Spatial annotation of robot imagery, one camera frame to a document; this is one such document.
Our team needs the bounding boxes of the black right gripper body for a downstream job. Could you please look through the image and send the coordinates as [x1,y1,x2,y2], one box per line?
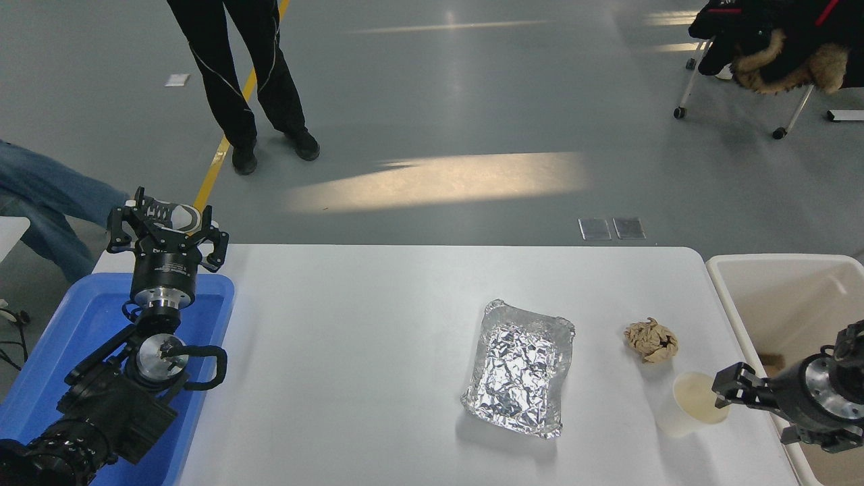
[768,356,830,431]

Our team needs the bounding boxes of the white side table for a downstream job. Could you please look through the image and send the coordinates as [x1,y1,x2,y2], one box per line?
[0,217,32,264]

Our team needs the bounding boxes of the white wheeled chair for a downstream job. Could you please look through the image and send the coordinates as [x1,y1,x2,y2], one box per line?
[674,40,817,141]

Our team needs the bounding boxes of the standing person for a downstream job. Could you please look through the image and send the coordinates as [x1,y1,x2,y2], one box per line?
[167,0,321,176]

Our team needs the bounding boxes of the large pale plastic bin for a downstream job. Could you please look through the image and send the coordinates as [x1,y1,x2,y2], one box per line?
[705,253,864,486]

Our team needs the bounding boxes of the black cables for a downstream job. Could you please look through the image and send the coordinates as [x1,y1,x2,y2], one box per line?
[0,300,31,372]

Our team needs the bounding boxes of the blue plastic tray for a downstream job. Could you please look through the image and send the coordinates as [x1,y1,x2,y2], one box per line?
[0,273,236,486]

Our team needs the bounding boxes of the seated person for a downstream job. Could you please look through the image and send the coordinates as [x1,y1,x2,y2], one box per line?
[0,138,220,284]

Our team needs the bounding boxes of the crumpled tan paper ball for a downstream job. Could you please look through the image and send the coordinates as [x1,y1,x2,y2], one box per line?
[623,317,678,365]

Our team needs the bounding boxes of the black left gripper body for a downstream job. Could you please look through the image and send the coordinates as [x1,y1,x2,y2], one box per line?
[131,242,203,296]

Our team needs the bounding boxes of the black coat with fur trim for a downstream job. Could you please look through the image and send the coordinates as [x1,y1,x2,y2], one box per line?
[688,0,864,96]

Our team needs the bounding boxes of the white paper cup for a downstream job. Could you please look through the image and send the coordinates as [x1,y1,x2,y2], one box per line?
[655,371,731,438]

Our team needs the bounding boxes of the crumpled foil tray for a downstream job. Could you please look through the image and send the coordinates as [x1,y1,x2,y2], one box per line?
[461,298,576,440]

